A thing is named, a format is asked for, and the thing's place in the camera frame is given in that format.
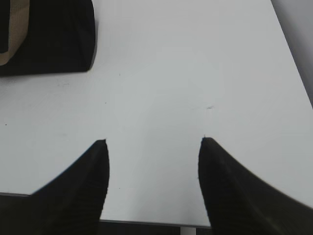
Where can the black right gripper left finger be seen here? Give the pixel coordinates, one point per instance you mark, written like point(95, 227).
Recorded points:
point(71, 204)

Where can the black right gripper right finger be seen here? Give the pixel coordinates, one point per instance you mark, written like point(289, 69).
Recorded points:
point(240, 203)

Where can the black tote bag tan handles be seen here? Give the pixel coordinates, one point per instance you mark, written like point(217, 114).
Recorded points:
point(46, 36)

